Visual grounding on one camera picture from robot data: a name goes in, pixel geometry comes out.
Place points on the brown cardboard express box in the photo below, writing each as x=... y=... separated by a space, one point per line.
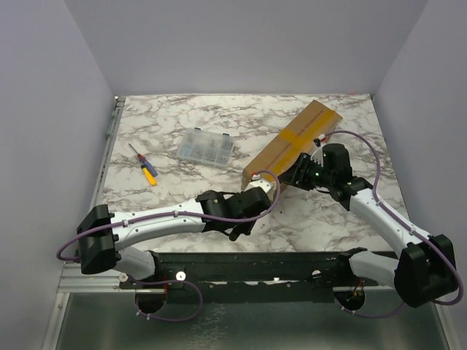
x=297 y=137

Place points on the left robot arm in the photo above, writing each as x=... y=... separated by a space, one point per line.
x=108 y=239

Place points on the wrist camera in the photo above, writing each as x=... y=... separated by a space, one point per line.
x=317 y=154
x=257 y=181

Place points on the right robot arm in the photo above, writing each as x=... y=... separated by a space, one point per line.
x=423 y=269

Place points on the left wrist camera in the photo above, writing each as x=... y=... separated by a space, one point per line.
x=257 y=181

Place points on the red handled screwdriver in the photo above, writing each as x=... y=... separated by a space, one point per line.
x=141 y=158

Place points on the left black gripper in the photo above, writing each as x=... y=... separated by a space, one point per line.
x=246 y=229

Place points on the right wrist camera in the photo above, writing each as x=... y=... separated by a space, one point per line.
x=317 y=154

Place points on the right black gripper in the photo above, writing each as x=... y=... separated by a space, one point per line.
x=297 y=175

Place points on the aluminium frame rail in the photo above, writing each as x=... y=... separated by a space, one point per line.
x=84 y=284

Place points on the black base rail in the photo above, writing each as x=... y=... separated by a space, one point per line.
x=249 y=277

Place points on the clear plastic screw box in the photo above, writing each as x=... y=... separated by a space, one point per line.
x=205 y=147

